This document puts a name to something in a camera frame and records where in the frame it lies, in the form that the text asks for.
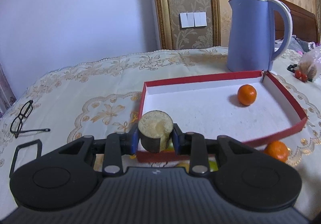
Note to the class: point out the pink curtain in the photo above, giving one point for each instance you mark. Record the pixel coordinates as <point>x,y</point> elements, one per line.
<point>7,97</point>

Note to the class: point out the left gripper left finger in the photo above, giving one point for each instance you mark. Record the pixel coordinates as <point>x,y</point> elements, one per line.
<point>117,145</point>

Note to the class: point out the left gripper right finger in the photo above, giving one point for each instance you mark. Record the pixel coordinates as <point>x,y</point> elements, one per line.
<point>195,146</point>

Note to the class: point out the cut eggplant piece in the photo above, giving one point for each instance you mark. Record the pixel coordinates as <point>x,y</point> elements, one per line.
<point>155,128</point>

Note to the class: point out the grey bedding clothes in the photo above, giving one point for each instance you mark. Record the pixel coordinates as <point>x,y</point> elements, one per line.
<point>304,47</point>

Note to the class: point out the cream embroidered tablecloth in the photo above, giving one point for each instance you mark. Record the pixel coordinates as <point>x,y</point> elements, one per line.
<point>102,97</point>

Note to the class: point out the white wall switch panel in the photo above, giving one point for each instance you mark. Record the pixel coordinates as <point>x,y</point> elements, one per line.
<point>193,19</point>

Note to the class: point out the small green-yellow fruit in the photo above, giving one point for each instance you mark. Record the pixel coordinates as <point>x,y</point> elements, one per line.
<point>213,166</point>

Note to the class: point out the large green tomato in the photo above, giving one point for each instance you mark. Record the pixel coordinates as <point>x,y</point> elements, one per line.
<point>170,147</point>

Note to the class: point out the yellow-brown longan fruit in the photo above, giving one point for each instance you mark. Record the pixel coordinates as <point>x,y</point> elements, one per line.
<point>183,165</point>

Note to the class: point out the gold picture frame moulding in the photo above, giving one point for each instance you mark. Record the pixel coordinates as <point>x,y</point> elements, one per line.
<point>171,34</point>

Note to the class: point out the blue electric kettle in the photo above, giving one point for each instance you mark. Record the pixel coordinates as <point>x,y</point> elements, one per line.
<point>252,34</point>

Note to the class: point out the red cherry tomato pair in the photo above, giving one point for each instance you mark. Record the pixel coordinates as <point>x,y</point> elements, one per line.
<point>299,75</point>

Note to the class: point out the orange mandarin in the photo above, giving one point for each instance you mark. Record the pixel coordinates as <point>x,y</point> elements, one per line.
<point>246,95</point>
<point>278,150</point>

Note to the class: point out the plastic bag with brush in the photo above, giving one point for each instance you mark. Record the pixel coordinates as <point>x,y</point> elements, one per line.
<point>309,65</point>

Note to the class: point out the red shallow cardboard box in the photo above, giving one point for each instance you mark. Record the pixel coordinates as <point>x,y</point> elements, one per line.
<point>208,104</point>

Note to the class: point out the brown wooden headboard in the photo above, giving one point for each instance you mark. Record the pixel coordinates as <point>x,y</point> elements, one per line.
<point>304,23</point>

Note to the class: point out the black eyeglasses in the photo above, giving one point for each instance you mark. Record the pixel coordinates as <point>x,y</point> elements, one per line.
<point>17,123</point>

